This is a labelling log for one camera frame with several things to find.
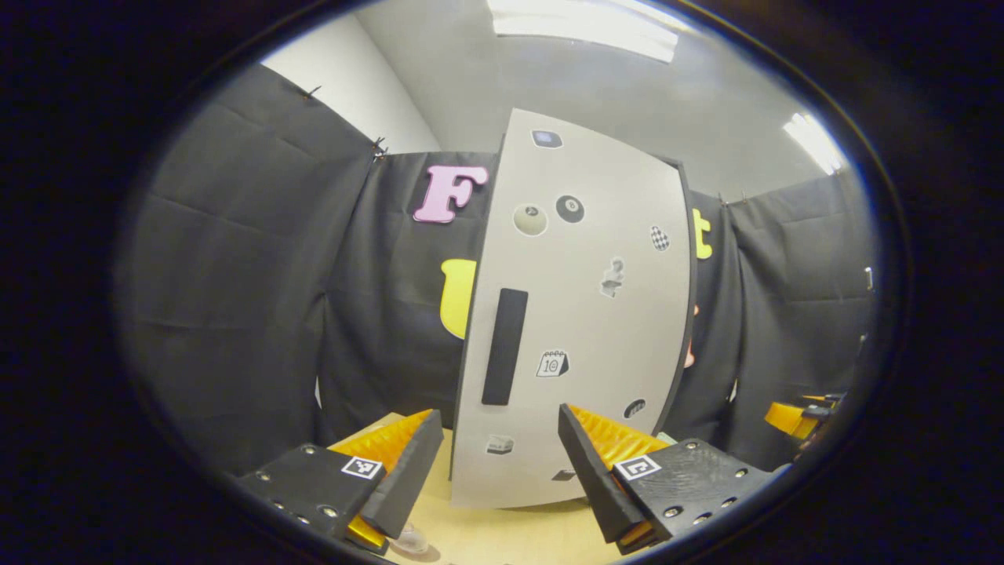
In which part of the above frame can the long ceiling light panel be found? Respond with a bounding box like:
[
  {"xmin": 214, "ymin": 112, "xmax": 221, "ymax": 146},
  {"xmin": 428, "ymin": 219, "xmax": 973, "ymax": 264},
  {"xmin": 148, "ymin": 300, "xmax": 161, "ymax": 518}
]
[{"xmin": 486, "ymin": 0, "xmax": 679, "ymax": 64}]

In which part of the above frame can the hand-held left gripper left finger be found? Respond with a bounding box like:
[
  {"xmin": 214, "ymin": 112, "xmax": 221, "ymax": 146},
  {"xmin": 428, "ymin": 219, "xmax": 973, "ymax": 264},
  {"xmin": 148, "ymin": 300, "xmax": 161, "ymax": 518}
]
[{"xmin": 235, "ymin": 408, "xmax": 446, "ymax": 558}]

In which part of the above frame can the black door handle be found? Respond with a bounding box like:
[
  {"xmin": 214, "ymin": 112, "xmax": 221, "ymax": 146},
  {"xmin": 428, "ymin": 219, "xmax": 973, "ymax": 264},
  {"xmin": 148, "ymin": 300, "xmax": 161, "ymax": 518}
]
[{"xmin": 481, "ymin": 288, "xmax": 529, "ymax": 406}]

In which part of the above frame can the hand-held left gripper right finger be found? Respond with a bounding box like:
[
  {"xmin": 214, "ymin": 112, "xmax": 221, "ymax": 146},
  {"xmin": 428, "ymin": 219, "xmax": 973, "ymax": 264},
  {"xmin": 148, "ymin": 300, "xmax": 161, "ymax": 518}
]
[{"xmin": 558, "ymin": 403, "xmax": 774, "ymax": 556}]

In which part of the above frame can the white cabinet door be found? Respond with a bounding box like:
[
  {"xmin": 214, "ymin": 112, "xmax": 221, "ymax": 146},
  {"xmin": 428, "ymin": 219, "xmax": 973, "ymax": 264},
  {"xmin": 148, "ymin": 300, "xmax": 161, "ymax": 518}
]
[{"xmin": 449, "ymin": 108, "xmax": 697, "ymax": 509}]

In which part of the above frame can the black backdrop cloth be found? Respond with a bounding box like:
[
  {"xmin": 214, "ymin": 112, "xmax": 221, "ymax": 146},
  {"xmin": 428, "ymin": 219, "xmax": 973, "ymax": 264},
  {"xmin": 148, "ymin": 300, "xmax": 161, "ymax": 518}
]
[{"xmin": 118, "ymin": 63, "xmax": 878, "ymax": 476}]

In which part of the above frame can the dark grey cabinet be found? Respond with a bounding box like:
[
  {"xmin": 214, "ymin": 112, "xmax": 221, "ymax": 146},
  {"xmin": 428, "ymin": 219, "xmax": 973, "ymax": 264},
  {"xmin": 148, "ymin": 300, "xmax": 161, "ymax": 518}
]
[{"xmin": 449, "ymin": 108, "xmax": 700, "ymax": 511}]

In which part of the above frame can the clear plastic bottle red label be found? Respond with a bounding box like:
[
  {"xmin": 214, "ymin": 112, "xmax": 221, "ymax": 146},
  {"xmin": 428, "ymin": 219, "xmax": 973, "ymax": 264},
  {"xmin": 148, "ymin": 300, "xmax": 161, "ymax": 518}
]
[{"xmin": 388, "ymin": 524, "xmax": 431, "ymax": 556}]

